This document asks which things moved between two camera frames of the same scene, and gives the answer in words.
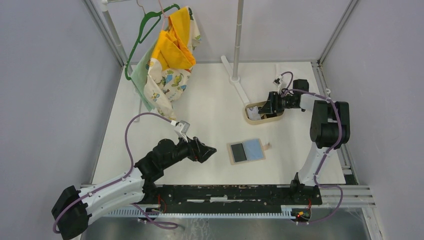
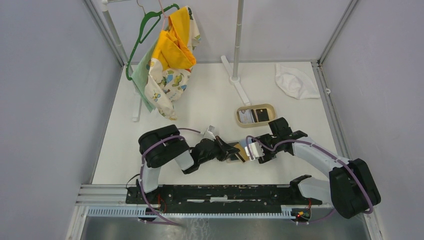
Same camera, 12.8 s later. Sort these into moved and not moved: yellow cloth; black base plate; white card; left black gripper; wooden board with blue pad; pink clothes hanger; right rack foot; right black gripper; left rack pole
Moved: right black gripper; left black gripper; white card
Not moved: left rack pole; right rack foot; black base plate; yellow cloth; pink clothes hanger; wooden board with blue pad
